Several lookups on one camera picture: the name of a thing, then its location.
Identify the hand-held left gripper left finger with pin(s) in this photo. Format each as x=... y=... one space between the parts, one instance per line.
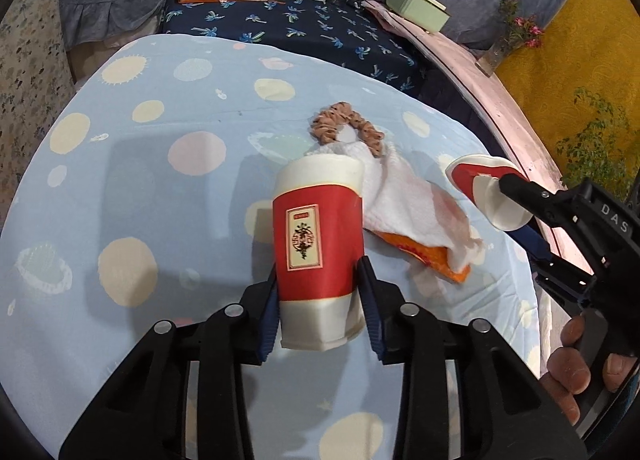
x=267 y=330

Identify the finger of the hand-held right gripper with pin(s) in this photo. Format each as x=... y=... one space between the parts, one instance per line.
x=532 y=242
x=540 y=205

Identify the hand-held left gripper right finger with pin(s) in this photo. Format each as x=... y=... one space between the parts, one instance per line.
x=372 y=320

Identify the red and white paper cup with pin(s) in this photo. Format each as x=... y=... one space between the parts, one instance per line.
x=315 y=240
x=470 y=180

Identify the person's right hand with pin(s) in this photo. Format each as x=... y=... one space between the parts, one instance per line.
x=565 y=370

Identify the green leafy plant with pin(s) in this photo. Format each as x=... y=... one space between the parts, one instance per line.
x=595 y=140

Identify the orange crumpled wrapper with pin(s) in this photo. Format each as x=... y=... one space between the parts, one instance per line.
x=430 y=255

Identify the white paper tissue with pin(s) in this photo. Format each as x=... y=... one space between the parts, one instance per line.
x=400 y=200

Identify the pink cloth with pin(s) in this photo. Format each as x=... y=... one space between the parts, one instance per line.
x=475 y=85

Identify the glass vase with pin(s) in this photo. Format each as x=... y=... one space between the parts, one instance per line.
x=495 y=57

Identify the yellow backdrop cloth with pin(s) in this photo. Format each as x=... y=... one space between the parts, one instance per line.
x=575 y=40

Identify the pink flowers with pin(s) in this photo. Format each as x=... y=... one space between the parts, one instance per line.
x=525 y=25

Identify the brown hair scrunchie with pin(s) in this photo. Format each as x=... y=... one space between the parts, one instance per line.
x=325 y=127

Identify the pale green tissue box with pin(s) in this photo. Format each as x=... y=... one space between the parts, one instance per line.
x=417 y=7

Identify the navy patterned cloth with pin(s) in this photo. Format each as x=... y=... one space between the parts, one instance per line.
x=310 y=25

